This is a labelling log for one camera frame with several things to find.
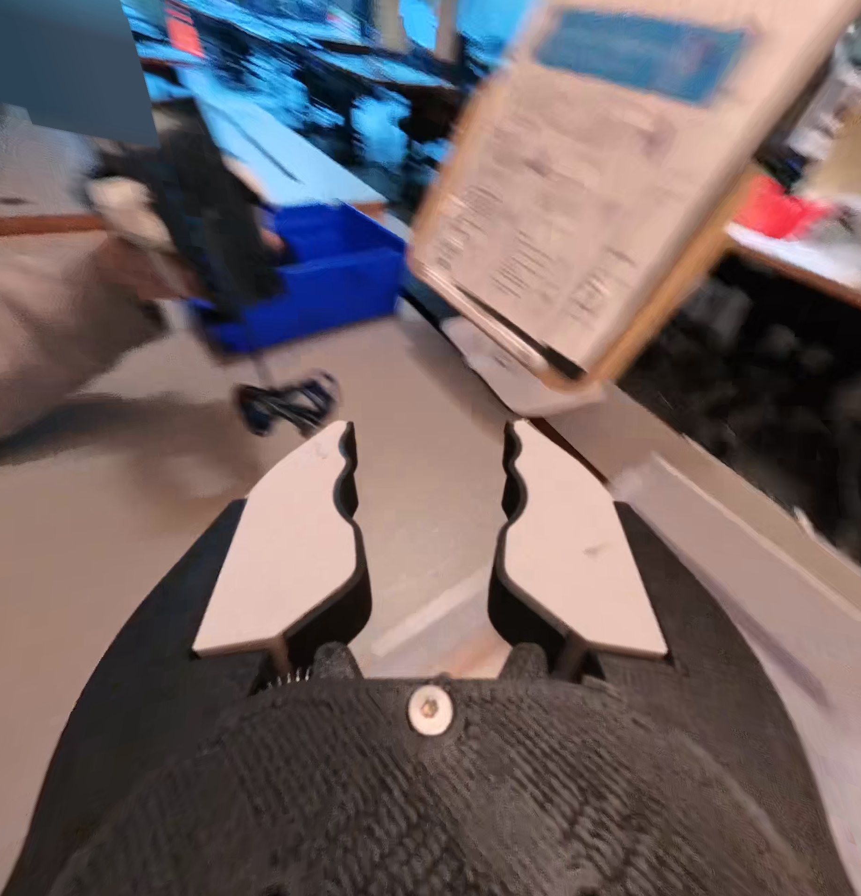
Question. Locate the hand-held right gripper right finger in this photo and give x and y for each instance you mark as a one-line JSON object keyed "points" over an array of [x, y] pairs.
{"points": [[577, 553]]}

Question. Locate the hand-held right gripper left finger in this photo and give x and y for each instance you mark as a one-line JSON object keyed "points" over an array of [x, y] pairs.
{"points": [[283, 546]]}

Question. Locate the person's left forearm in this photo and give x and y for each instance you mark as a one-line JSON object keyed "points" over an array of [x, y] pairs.
{"points": [[45, 336]]}

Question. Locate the grey desk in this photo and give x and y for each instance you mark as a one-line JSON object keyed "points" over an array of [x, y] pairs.
{"points": [[122, 560]]}

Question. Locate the wooden desk with black legs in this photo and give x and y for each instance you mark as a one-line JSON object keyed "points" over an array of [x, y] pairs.
{"points": [[808, 269]]}

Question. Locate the person's left hand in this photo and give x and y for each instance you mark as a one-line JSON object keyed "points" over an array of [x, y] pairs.
{"points": [[143, 269]]}

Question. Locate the blue plastic bin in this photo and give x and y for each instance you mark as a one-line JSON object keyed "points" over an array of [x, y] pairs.
{"points": [[332, 280]]}

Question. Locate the clear acrylic board stand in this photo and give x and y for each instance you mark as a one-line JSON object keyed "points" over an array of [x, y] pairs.
{"points": [[535, 392]]}

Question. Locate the instruction sheet on wooden board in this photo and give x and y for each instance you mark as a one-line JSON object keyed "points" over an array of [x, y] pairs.
{"points": [[591, 175]]}

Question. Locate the red plastic bin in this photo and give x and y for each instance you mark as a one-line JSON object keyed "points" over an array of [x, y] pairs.
{"points": [[773, 206]]}

